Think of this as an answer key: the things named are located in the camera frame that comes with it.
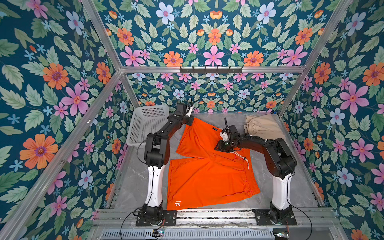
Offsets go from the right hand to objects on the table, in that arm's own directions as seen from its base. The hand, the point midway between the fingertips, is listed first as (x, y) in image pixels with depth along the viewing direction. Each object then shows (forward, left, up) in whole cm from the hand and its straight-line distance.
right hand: (217, 147), depth 98 cm
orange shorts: (-18, +11, -3) cm, 21 cm away
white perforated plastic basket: (+25, +54, 0) cm, 60 cm away
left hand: (+21, +17, +13) cm, 30 cm away
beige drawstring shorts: (+18, -38, +1) cm, 42 cm away
